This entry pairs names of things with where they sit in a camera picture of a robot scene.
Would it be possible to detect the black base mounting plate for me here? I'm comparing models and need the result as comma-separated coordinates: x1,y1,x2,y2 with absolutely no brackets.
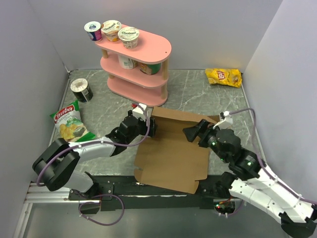
68,175,243,214

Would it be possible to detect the white Chobani yogurt cup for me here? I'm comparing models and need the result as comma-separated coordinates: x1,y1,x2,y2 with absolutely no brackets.
118,27,140,49

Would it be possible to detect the aluminium frame rail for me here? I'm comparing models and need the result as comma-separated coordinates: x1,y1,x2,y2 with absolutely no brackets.
13,182,82,238

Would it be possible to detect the black can with white lid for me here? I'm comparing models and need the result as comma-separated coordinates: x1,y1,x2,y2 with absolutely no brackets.
70,78,93,103

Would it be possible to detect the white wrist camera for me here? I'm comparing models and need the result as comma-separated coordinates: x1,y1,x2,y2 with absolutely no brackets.
213,111,233,129
132,103,149,121

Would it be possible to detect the green can on middle shelf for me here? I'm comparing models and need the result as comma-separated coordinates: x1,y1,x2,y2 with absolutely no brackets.
139,62,161,75

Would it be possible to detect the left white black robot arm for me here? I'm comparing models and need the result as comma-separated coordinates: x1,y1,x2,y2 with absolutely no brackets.
32,111,157,199

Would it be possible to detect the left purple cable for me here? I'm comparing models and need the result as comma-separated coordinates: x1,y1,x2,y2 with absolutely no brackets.
36,103,151,187

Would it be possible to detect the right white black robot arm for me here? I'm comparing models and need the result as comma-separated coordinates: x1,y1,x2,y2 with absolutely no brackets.
183,119,317,238

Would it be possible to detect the blue white yogurt cup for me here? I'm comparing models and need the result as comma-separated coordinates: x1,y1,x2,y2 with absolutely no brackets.
84,21,102,42

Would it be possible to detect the brown cardboard box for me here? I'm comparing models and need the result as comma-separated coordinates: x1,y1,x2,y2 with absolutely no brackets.
134,107,220,194

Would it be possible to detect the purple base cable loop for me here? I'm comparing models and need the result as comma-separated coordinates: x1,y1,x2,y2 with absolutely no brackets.
78,193,124,226

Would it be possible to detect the pink three-tier shelf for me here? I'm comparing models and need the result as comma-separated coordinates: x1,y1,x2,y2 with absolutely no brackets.
95,30,172,107

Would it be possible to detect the white cup on middle shelf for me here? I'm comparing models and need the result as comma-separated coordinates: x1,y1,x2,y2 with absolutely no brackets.
118,55,138,69

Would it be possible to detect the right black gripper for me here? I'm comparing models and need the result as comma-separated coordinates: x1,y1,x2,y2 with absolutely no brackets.
182,118,228,162

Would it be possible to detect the green Chuba chips bag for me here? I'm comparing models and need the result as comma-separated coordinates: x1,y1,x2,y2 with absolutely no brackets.
50,100,96,142

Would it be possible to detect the yellow Lays chips bag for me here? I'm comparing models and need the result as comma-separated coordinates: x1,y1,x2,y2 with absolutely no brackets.
205,68,242,88

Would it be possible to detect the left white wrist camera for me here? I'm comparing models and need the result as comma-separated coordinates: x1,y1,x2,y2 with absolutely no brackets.
132,103,149,121

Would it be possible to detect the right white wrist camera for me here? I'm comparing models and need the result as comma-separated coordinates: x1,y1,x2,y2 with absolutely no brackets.
213,111,233,129

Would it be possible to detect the orange Chobani yogurt cup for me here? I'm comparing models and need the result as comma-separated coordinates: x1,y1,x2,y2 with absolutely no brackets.
101,20,122,42

